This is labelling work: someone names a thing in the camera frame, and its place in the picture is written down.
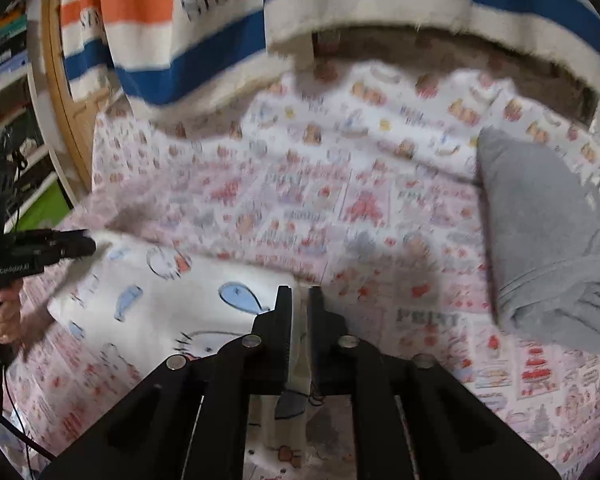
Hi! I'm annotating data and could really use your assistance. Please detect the white cartoon print pants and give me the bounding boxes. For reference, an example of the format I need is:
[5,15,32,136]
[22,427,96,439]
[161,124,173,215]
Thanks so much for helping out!
[47,242,323,480]

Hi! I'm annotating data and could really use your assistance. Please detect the white storage shelf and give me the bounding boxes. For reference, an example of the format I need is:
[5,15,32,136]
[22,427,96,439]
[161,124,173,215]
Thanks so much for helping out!
[0,0,75,233]

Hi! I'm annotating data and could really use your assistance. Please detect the brown headboard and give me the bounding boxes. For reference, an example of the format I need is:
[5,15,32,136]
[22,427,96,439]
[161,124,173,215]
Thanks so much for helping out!
[310,26,600,127]

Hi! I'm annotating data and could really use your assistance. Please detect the white cartoon print quilt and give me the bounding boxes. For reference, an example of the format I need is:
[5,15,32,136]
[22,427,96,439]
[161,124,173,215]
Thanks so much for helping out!
[240,59,600,196]

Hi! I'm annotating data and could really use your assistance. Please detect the pink small print pillow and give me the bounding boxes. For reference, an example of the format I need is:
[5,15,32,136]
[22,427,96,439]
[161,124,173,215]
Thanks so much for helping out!
[91,107,261,206]

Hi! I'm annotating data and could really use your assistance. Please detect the wooden glazed door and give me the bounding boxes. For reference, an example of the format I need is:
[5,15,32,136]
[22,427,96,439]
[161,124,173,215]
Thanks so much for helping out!
[42,0,131,192]

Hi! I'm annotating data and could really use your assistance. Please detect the person's left hand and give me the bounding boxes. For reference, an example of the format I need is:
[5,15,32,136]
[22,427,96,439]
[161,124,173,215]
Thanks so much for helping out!
[0,280,27,347]

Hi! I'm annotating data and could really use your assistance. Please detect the black cable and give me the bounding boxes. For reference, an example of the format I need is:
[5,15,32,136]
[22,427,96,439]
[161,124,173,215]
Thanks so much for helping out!
[0,340,57,463]

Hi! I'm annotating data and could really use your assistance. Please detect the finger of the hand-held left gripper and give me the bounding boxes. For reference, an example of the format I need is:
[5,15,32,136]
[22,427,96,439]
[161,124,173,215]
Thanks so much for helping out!
[10,229,97,267]

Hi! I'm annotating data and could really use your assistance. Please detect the grey folded garment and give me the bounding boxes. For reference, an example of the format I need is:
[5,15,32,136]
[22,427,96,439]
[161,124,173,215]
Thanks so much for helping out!
[477,126,600,357]

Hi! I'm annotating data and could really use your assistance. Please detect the pink printed bed sheet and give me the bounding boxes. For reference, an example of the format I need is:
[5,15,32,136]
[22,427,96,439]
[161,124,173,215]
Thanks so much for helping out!
[2,160,600,480]

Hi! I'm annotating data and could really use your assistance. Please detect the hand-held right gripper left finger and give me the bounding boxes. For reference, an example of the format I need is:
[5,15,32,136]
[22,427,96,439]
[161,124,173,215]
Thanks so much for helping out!
[39,285,294,480]

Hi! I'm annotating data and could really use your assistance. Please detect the striped hanging blanket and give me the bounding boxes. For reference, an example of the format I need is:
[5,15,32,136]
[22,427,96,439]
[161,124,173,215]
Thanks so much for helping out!
[60,0,600,128]

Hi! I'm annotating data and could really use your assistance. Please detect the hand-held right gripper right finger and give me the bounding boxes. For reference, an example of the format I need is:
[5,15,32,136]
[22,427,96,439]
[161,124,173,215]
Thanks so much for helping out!
[307,286,562,480]

